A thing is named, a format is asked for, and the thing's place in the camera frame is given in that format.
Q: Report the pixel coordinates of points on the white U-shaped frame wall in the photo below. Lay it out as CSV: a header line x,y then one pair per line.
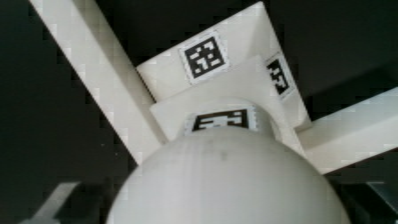
x,y
347,137

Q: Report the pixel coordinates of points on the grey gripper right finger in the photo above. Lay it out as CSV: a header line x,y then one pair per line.
x,y
385,202

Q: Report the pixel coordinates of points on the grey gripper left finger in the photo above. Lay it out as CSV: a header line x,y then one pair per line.
x,y
52,205

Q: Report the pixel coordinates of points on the white lamp bulb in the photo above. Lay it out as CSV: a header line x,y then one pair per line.
x,y
226,177

